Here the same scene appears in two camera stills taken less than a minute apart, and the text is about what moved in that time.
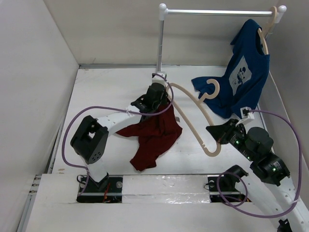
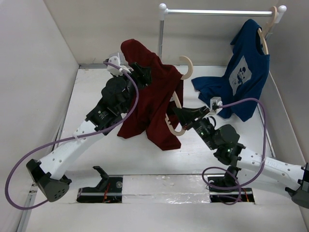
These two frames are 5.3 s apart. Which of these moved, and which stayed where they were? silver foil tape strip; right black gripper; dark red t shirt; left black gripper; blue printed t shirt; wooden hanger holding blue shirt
Moved: right black gripper; left black gripper; dark red t shirt
Stayed: wooden hanger holding blue shirt; silver foil tape strip; blue printed t shirt
